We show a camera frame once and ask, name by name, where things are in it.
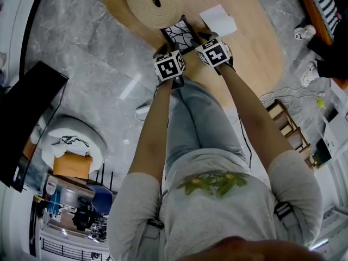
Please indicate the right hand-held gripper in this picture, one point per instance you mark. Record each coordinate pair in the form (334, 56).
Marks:
(213, 52)

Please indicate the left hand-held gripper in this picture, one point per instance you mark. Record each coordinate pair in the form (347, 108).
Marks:
(168, 67)

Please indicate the black framed patterned picture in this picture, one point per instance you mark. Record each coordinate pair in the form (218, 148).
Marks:
(180, 33)

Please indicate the person's right forearm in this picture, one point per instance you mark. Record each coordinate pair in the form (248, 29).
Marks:
(255, 118)

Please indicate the person's left forearm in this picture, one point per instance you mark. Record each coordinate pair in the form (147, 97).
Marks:
(152, 132)

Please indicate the wooden coffee table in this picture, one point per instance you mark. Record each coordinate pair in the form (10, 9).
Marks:
(244, 64)

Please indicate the white folded paper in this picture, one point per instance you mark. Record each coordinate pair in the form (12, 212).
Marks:
(218, 20)

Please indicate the round woven beige mat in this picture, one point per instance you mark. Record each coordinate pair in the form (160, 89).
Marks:
(166, 9)

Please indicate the white power strip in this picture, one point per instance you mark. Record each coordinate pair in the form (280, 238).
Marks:
(142, 111)

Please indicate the light blue jeans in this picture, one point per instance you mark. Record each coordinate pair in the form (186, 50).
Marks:
(206, 124)

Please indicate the orange sofa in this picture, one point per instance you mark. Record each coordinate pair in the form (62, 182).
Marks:
(315, 18)

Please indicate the round white ottoman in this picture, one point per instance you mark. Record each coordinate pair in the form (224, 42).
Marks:
(89, 135)

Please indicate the black white striped blanket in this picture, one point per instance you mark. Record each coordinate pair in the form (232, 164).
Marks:
(324, 1)

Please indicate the yellow green toy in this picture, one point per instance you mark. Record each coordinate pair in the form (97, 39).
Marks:
(320, 102)

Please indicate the white leaf print cushion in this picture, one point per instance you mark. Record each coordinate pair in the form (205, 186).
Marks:
(70, 145)

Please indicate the white cardboard box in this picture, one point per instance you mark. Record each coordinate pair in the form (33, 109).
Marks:
(340, 94)

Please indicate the orange square cushion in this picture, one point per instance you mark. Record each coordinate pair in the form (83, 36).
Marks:
(72, 167)

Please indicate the black flat screen television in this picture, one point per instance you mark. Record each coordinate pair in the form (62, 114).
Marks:
(24, 118)

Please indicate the white shelf unit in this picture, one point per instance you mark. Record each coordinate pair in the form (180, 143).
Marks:
(335, 135)

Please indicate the blue chair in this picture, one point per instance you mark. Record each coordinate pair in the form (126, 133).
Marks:
(102, 202)

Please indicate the grey flower print shirt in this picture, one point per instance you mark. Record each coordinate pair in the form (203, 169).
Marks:
(217, 222)

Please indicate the wooden slatted stool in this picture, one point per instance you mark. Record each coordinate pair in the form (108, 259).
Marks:
(296, 135)

